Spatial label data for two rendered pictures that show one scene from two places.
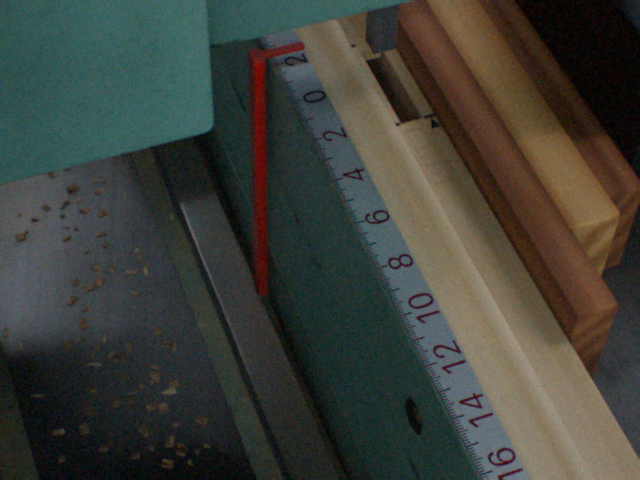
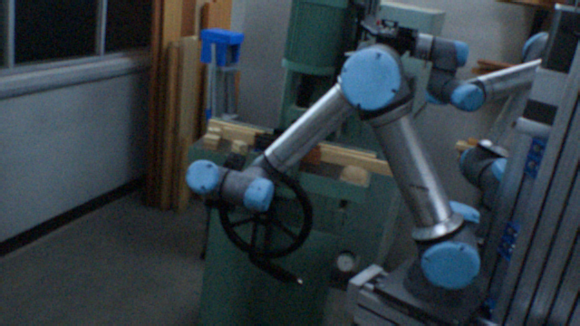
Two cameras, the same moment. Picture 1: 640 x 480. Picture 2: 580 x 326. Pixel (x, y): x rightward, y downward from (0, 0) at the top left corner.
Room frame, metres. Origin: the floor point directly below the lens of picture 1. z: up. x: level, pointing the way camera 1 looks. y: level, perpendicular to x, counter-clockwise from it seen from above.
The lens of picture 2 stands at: (1.36, -1.62, 1.52)
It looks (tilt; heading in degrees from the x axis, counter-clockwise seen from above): 19 degrees down; 122
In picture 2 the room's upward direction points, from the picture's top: 9 degrees clockwise
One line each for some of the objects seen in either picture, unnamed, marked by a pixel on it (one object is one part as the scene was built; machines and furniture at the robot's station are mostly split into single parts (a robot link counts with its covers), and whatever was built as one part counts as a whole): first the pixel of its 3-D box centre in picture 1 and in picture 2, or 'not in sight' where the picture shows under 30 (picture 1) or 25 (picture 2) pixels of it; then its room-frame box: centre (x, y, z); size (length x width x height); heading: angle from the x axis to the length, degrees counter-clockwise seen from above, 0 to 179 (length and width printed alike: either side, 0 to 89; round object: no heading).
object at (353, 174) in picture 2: not in sight; (354, 171); (0.61, -0.02, 0.91); 0.12 x 0.09 x 0.03; 112
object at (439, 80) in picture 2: not in sight; (442, 86); (0.81, 0.04, 1.24); 0.11 x 0.08 x 0.11; 140
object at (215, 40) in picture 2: not in sight; (218, 148); (-0.40, 0.52, 0.58); 0.27 x 0.25 x 1.16; 14
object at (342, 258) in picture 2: not in sight; (345, 262); (0.69, -0.12, 0.65); 0.06 x 0.04 x 0.08; 22
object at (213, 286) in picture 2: not in sight; (277, 273); (0.33, 0.09, 0.36); 0.58 x 0.45 x 0.71; 112
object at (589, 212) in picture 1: (483, 109); not in sight; (0.37, -0.06, 0.93); 0.17 x 0.02 x 0.05; 22
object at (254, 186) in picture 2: not in sight; (249, 188); (0.64, -0.62, 1.01); 0.11 x 0.11 x 0.08; 21
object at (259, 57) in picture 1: (277, 179); not in sight; (0.36, 0.02, 0.89); 0.02 x 0.01 x 0.14; 112
